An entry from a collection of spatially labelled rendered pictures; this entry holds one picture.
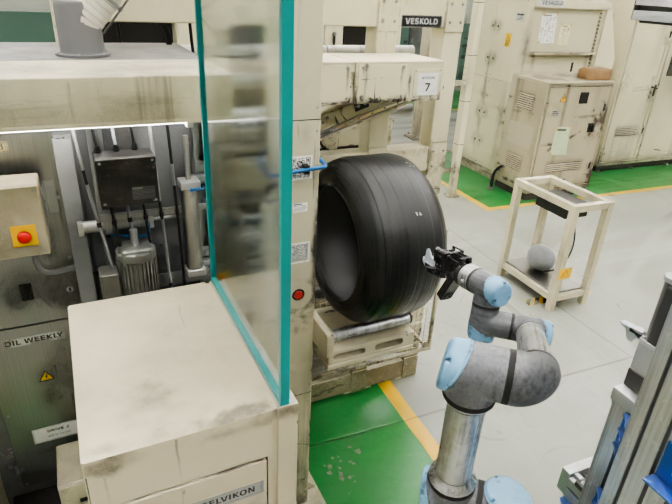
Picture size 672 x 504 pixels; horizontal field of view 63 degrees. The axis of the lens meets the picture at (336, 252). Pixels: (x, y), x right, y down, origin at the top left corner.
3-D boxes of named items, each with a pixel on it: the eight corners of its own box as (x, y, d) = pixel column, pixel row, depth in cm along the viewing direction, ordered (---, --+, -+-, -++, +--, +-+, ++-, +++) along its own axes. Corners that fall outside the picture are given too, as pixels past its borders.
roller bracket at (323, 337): (326, 359, 190) (327, 335, 186) (285, 303, 222) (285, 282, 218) (334, 357, 191) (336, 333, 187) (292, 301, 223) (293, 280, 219)
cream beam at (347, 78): (294, 108, 186) (294, 62, 180) (269, 94, 206) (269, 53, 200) (441, 101, 211) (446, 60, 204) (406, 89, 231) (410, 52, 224)
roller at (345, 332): (328, 345, 193) (328, 335, 191) (323, 338, 196) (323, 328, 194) (412, 325, 207) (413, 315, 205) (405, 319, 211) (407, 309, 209)
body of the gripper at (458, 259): (452, 244, 168) (478, 256, 158) (450, 270, 171) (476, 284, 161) (432, 248, 165) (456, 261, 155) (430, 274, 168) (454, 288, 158)
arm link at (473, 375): (473, 541, 134) (515, 374, 106) (413, 522, 138) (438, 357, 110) (478, 499, 144) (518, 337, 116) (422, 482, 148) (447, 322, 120)
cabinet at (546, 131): (525, 202, 593) (550, 82, 538) (491, 185, 641) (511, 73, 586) (588, 194, 626) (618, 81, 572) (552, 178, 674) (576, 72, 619)
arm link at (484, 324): (505, 350, 149) (513, 313, 146) (464, 341, 152) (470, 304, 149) (506, 339, 156) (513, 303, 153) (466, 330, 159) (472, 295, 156)
